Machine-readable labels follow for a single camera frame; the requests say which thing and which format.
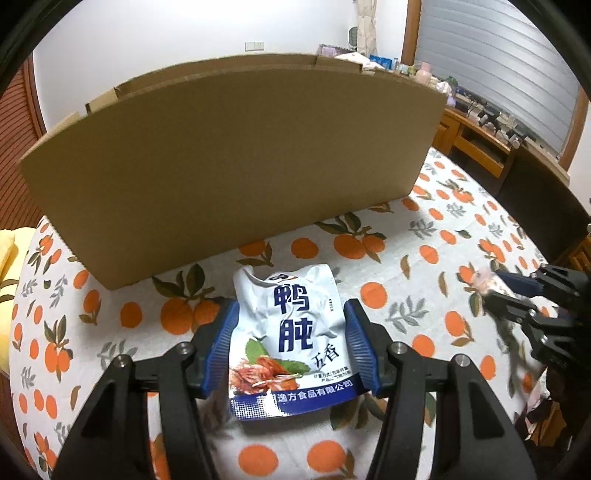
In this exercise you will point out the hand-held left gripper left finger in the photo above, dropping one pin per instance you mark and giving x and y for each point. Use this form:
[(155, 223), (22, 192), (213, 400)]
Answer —
[(221, 350)]

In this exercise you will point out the brown cardboard box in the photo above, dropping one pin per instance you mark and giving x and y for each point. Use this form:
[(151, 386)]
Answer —
[(231, 161)]

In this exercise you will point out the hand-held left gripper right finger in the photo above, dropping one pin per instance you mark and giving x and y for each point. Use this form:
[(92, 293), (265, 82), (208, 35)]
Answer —
[(362, 346)]

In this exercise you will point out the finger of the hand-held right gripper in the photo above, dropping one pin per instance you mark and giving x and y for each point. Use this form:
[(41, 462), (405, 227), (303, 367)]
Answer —
[(519, 284), (505, 307)]

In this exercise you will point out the blue and white snack packet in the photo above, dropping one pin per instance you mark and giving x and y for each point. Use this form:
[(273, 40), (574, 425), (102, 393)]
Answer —
[(295, 323)]

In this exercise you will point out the purple box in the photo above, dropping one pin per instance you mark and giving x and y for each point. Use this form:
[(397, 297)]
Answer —
[(330, 50)]

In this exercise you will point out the black desk gadget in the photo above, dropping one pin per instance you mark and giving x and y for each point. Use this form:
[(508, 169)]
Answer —
[(519, 136), (487, 115)]

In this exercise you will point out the small white fan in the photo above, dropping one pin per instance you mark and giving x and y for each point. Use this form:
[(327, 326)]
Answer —
[(354, 37)]

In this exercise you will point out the grey window blind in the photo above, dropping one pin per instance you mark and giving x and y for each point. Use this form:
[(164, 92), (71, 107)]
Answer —
[(498, 60)]

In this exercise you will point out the white wall switch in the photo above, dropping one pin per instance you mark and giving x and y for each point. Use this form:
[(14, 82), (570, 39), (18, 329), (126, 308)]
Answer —
[(254, 45)]

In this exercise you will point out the orange fruit print bedsheet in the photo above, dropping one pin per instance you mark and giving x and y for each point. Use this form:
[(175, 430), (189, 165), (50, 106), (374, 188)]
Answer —
[(415, 277)]

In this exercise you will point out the brown louvered wardrobe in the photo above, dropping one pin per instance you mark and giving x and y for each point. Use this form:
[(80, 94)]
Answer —
[(18, 124)]

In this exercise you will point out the folded floral cloth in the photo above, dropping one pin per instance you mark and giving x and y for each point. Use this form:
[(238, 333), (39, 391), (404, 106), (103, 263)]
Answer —
[(355, 59)]

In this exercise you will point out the blue packet pack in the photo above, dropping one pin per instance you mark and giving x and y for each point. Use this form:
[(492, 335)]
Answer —
[(381, 61)]

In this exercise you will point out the small pink snack packet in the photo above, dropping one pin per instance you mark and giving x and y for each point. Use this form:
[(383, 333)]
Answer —
[(485, 282)]

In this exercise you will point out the floral curtain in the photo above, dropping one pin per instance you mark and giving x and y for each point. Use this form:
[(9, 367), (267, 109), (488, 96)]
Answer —
[(367, 27)]

